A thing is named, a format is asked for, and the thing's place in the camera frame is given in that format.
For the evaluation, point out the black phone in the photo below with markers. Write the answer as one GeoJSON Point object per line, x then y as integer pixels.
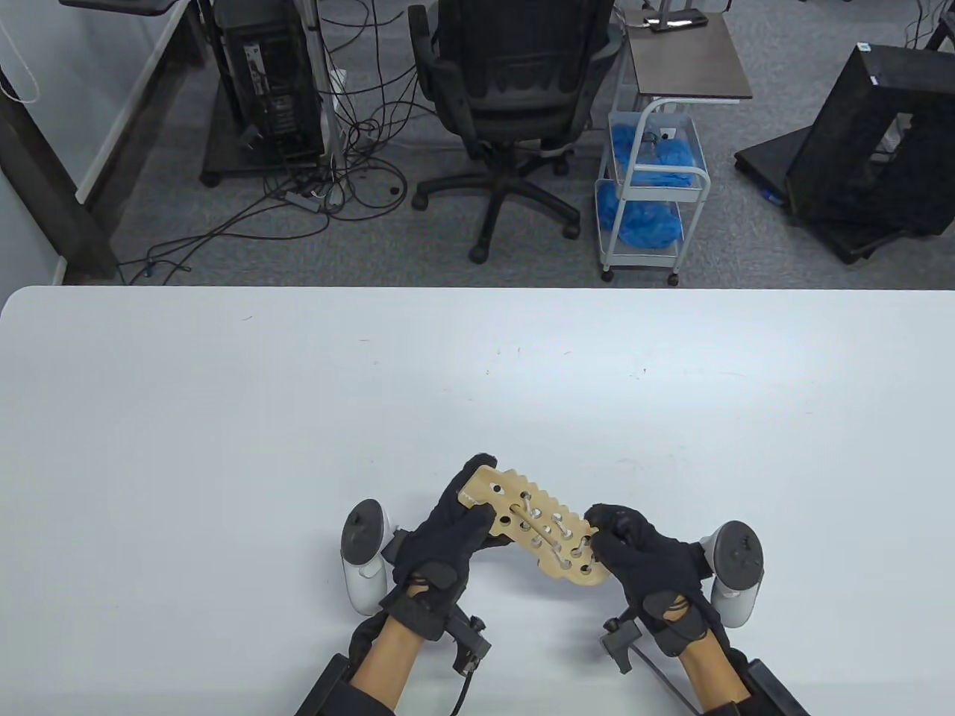
{"type": "Point", "coordinates": [675, 24]}

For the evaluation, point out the black computer tower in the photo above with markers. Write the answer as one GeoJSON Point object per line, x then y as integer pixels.
{"type": "Point", "coordinates": [268, 82]}

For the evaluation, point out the dark desk frame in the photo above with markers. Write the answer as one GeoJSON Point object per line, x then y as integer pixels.
{"type": "Point", "coordinates": [45, 186]}

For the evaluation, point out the black forearm sensor pack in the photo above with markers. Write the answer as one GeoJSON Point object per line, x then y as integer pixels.
{"type": "Point", "coordinates": [776, 690]}
{"type": "Point", "coordinates": [328, 690]}

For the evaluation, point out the black office chair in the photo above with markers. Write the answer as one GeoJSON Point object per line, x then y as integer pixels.
{"type": "Point", "coordinates": [515, 89]}

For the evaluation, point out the wooden crocodile lacing toy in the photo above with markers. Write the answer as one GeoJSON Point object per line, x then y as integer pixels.
{"type": "Point", "coordinates": [552, 570]}

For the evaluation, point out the silver aluminium post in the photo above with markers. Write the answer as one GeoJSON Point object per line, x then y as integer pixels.
{"type": "Point", "coordinates": [322, 74]}

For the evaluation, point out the brown side table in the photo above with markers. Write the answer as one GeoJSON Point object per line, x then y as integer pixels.
{"type": "Point", "coordinates": [686, 67]}

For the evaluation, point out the black open frame box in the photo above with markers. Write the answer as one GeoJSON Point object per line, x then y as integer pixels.
{"type": "Point", "coordinates": [843, 149]}

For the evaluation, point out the grey and white controller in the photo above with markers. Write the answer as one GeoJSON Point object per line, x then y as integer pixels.
{"type": "Point", "coordinates": [362, 567]}
{"type": "Point", "coordinates": [739, 552]}

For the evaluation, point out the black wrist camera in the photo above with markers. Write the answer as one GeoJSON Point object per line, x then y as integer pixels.
{"type": "Point", "coordinates": [470, 641]}
{"type": "Point", "coordinates": [623, 641]}

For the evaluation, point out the person's right forearm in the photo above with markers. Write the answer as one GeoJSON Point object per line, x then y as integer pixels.
{"type": "Point", "coordinates": [709, 675]}

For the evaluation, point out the black monitor stand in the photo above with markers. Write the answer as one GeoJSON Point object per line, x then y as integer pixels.
{"type": "Point", "coordinates": [119, 4]}

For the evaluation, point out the person's left hand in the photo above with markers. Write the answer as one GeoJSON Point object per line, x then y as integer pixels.
{"type": "Point", "coordinates": [440, 552]}

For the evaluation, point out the white panel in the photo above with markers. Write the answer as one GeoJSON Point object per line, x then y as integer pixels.
{"type": "Point", "coordinates": [127, 112]}

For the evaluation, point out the white utility cart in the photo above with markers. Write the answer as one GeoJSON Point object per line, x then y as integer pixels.
{"type": "Point", "coordinates": [694, 179]}

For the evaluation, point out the person's right hand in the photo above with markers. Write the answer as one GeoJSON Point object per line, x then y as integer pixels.
{"type": "Point", "coordinates": [649, 567]}

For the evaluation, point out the person's left forearm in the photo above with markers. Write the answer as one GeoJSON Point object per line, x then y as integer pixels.
{"type": "Point", "coordinates": [384, 656]}

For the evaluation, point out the white power strip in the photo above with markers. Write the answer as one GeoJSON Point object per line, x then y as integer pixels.
{"type": "Point", "coordinates": [338, 82]}

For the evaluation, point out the blue plastic bag pile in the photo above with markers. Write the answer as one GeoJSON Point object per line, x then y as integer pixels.
{"type": "Point", "coordinates": [671, 156]}
{"type": "Point", "coordinates": [642, 224]}

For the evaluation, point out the black wheeled platform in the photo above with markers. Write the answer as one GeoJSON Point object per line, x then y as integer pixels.
{"type": "Point", "coordinates": [768, 160]}

